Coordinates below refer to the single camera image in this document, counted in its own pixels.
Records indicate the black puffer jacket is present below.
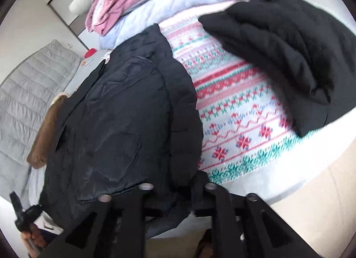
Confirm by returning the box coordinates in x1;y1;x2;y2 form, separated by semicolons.
39;23;205;239

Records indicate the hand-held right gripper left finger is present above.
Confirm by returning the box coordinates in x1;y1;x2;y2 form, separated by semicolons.
42;183;162;258

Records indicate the brown fur-lined coat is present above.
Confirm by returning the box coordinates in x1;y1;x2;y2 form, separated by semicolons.
27;95;70;169

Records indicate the black quilted garment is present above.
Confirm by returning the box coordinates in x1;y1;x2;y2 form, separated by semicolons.
198;0;356;137

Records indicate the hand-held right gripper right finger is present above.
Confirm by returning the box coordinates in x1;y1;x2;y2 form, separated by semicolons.
192;171;315;258

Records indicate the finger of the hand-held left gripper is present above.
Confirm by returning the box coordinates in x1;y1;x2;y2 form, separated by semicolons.
10;191;23;214

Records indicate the person's left hand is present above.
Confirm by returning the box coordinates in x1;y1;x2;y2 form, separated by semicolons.
22;223;47;256

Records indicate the patterned knit blanket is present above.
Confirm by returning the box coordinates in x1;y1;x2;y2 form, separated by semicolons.
160;0;320;186

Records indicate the light blue fleece blanket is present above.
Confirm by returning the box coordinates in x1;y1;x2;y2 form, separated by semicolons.
99;0;299;49

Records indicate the grey quilted mat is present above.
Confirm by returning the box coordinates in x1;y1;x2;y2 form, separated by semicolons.
0;39;82;200

